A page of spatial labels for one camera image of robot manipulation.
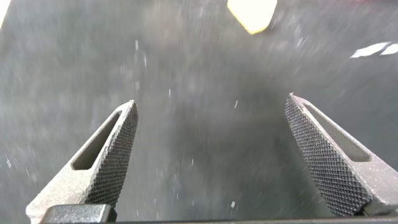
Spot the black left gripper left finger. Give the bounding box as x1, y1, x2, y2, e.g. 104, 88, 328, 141
25, 99, 139, 224

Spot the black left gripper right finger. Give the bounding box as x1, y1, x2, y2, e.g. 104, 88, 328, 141
284, 92, 398, 218

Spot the white oval soap bar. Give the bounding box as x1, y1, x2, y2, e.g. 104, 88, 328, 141
226, 0, 278, 35

